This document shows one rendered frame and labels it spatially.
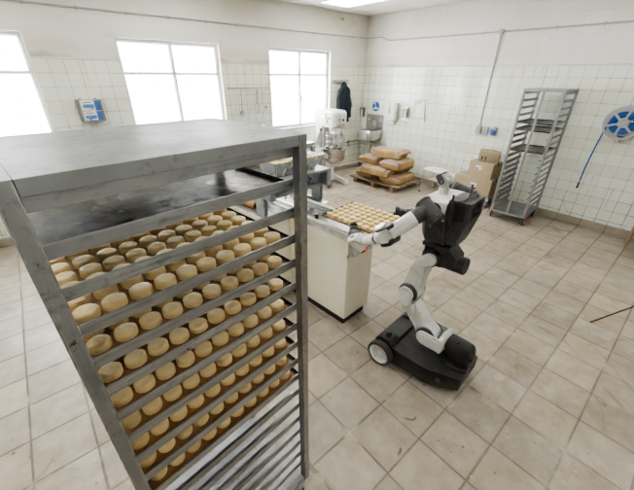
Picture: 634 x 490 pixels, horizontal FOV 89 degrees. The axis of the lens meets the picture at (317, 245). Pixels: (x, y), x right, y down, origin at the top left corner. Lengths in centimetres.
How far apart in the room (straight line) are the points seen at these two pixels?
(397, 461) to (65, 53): 527
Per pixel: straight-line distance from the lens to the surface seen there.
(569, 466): 264
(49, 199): 70
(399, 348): 257
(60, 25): 533
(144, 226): 75
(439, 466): 232
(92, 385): 86
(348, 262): 254
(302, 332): 121
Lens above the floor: 196
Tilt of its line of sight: 28 degrees down
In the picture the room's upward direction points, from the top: 1 degrees clockwise
